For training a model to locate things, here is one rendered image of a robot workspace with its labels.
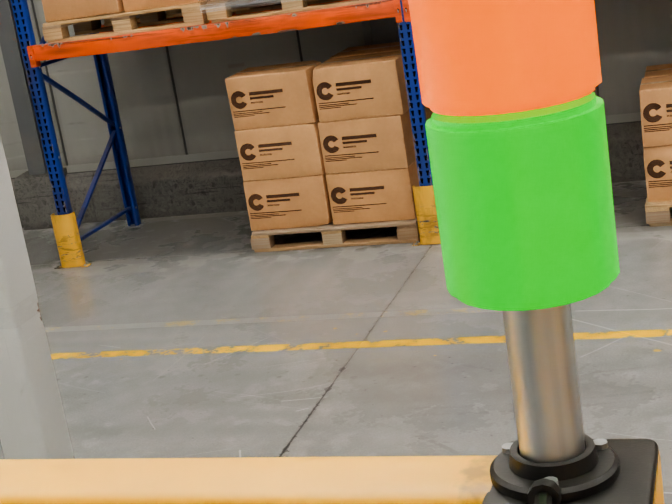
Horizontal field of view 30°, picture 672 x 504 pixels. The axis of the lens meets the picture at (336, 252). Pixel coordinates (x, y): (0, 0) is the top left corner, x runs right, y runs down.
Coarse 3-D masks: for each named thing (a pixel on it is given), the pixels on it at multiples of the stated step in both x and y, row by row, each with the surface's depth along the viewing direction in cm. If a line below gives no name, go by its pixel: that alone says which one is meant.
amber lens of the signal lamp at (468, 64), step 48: (432, 0) 33; (480, 0) 32; (528, 0) 32; (576, 0) 33; (432, 48) 33; (480, 48) 32; (528, 48) 32; (576, 48) 33; (432, 96) 34; (480, 96) 33; (528, 96) 33; (576, 96) 33
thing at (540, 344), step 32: (512, 320) 36; (544, 320) 36; (512, 352) 37; (544, 352) 36; (512, 384) 37; (544, 384) 36; (576, 384) 37; (544, 416) 37; (576, 416) 37; (544, 448) 37; (576, 448) 37
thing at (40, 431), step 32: (0, 160) 285; (0, 192) 284; (0, 224) 283; (0, 256) 283; (0, 288) 285; (32, 288) 294; (0, 320) 287; (32, 320) 293; (0, 352) 290; (32, 352) 293; (0, 384) 293; (32, 384) 292; (0, 416) 296; (32, 416) 293; (64, 416) 304; (32, 448) 296; (64, 448) 303
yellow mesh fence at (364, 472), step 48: (0, 480) 44; (48, 480) 43; (96, 480) 43; (144, 480) 42; (192, 480) 42; (240, 480) 41; (288, 480) 40; (336, 480) 40; (384, 480) 39; (432, 480) 39; (480, 480) 38; (624, 480) 37
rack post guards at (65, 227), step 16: (416, 192) 816; (432, 192) 813; (416, 208) 821; (432, 208) 816; (64, 224) 899; (432, 224) 819; (64, 240) 904; (80, 240) 908; (432, 240) 823; (64, 256) 908; (80, 256) 907
